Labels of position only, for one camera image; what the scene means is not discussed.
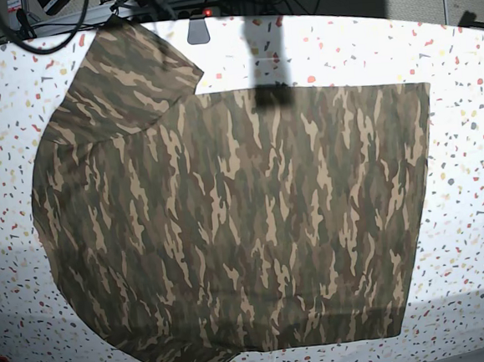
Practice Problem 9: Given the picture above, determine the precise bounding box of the camouflage T-shirt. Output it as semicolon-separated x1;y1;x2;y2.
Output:
32;18;430;362

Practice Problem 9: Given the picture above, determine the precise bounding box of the black power strip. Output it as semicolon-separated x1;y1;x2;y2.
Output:
129;7;222;23

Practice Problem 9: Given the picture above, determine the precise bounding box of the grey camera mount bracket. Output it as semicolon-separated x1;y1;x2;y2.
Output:
187;18;211;46

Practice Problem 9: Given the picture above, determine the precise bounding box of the thick black cable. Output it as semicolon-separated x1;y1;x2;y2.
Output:
0;0;102;57

